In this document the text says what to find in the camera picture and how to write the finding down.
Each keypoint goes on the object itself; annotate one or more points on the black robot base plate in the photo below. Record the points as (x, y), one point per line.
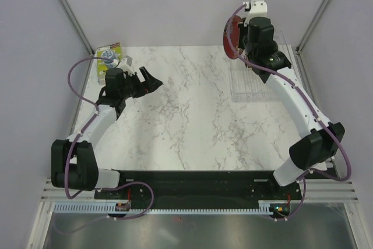
(200, 188)

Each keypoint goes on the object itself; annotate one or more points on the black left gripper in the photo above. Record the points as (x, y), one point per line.
(144, 87)

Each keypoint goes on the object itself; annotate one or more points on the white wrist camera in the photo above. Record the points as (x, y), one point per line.
(255, 8)
(125, 64)

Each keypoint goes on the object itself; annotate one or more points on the aluminium frame post left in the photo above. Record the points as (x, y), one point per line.
(76, 25)

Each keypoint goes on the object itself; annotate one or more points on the white wire dish rack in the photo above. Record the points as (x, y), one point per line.
(245, 85)

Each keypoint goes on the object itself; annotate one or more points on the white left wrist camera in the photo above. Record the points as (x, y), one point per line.
(125, 64)

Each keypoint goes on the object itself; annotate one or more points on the aluminium frame post right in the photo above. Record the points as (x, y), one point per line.
(312, 25)

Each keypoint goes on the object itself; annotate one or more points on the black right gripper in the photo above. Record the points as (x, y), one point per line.
(242, 30)

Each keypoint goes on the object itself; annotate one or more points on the green box with wooden base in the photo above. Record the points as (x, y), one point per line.
(109, 57)

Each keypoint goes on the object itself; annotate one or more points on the aluminium frame post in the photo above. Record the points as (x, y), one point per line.
(76, 25)
(312, 25)

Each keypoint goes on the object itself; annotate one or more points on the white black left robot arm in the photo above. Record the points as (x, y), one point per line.
(73, 162)

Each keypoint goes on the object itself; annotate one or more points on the white slotted cable duct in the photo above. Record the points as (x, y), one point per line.
(116, 208)

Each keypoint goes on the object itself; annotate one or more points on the aluminium rail front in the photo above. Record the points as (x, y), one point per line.
(317, 191)

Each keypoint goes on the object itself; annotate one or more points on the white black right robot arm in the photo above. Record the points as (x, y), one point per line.
(319, 137)

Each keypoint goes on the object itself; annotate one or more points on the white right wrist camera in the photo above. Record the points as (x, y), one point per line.
(255, 8)

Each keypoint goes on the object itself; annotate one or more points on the red floral plate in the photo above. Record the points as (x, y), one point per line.
(230, 38)

